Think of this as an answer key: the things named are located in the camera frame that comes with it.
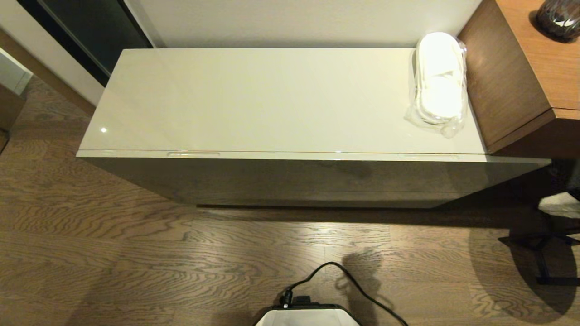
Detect white slippers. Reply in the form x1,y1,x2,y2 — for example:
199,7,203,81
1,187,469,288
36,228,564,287
403,31,468,139

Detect beige cabinet drawer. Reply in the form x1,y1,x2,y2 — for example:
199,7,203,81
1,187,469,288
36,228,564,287
76,150,551,209

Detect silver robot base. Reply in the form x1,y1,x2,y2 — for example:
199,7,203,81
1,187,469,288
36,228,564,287
255,304,363,326

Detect brown wooden side table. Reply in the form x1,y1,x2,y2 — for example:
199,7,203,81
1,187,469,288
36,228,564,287
457,0,580,159

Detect dark round vase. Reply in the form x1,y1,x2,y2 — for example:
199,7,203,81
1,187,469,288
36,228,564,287
535,0,580,43

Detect dark glass door panel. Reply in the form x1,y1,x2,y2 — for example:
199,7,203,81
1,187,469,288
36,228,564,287
18,0,152,86

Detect brown wooden baseboard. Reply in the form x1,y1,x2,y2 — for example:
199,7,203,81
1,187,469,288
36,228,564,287
0,31,96,116

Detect pale grey panel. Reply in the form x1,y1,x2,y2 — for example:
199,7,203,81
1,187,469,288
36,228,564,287
0,48,33,96

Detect black base cable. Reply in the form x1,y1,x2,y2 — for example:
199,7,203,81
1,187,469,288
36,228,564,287
280,262,408,326

